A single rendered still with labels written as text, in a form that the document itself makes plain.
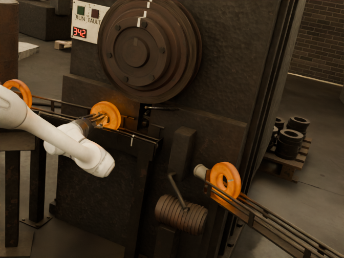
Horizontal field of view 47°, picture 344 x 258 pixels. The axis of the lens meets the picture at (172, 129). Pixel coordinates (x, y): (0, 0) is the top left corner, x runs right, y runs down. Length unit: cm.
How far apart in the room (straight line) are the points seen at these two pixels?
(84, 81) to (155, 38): 57
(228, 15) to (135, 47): 42
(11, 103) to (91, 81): 94
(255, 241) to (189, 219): 93
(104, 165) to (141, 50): 48
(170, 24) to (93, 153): 60
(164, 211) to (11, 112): 85
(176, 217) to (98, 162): 42
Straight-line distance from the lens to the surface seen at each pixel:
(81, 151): 147
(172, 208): 173
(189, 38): 164
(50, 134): 139
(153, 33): 161
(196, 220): 171
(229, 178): 157
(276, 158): 342
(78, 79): 206
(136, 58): 165
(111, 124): 191
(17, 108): 117
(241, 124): 178
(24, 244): 230
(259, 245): 256
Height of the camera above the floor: 145
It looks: 22 degrees down
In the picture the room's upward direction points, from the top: 10 degrees clockwise
